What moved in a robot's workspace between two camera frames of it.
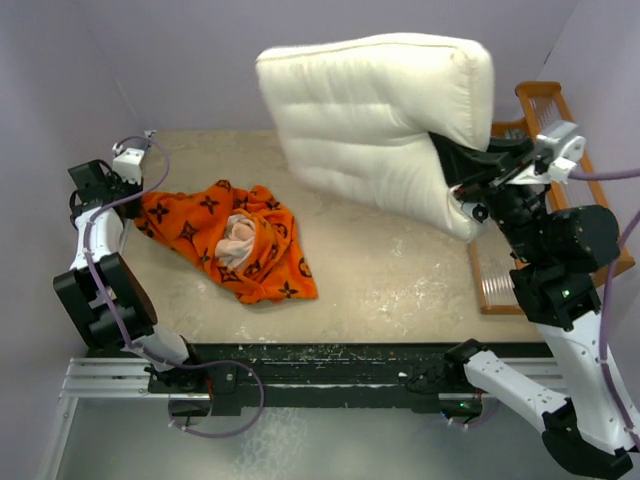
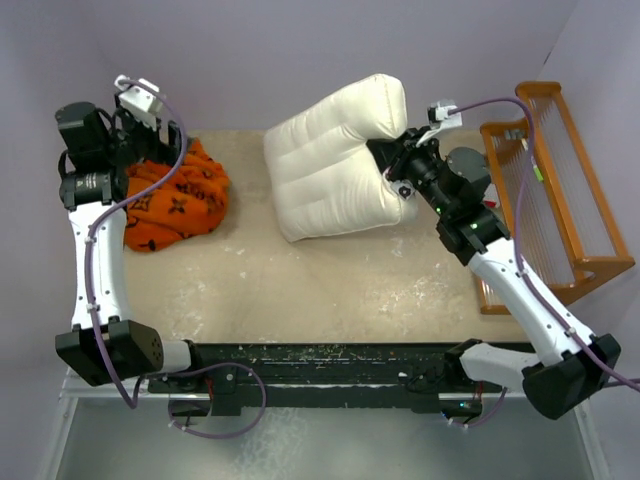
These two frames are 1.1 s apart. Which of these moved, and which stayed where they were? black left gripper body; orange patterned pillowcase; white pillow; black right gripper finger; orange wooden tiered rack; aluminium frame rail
Moved: black left gripper body; orange patterned pillowcase; white pillow; black right gripper finger
Stayed: aluminium frame rail; orange wooden tiered rack
